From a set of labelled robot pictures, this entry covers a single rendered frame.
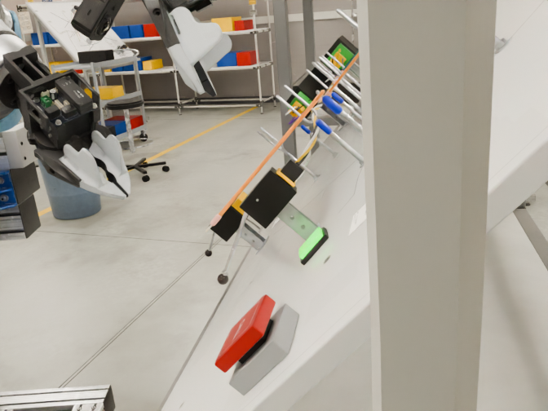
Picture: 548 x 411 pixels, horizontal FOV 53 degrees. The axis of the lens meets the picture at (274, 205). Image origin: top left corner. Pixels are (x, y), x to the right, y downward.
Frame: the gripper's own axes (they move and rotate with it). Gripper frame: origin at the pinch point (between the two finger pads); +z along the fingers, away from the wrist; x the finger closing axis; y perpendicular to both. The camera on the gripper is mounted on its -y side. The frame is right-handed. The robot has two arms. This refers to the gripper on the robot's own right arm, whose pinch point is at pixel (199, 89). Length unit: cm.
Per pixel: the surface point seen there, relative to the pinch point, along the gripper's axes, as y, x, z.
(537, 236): 47, 62, 56
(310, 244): 4.6, -7.5, 20.0
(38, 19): -221, 601, -219
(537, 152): 19.7, -34.0, 14.4
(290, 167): 5.8, -1.4, 12.4
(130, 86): -229, 881, -152
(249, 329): -0.8, -25.3, 19.9
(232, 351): -2.7, -24.8, 21.1
